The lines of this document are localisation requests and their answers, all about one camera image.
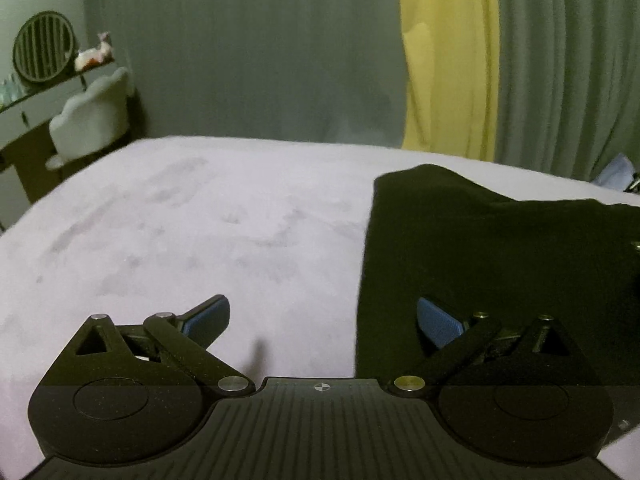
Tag yellow curtain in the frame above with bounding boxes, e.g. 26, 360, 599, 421
397, 0, 502, 162

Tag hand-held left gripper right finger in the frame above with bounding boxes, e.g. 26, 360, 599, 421
392, 296, 598, 399

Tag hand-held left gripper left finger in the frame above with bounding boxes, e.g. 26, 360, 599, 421
50, 294, 257, 399

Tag smooth grey curtain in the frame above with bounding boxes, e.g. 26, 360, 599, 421
80, 0, 416, 148

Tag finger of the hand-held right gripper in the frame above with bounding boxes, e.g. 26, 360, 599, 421
591, 152, 640, 195

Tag round slatted fan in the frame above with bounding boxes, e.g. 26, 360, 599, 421
12, 10, 78, 84

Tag pleated grey curtain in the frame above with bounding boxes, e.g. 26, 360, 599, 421
490, 0, 640, 183

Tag vanity desk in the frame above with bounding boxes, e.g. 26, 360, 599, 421
0, 62, 132, 233

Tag white and orange plush toy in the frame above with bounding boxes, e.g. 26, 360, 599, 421
74, 31, 115, 72

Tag clear bottles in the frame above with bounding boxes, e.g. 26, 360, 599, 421
0, 72, 28, 108

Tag black pants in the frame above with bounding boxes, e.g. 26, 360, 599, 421
354, 163, 640, 388

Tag white upholstered chair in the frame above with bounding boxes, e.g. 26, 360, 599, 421
45, 66, 137, 171

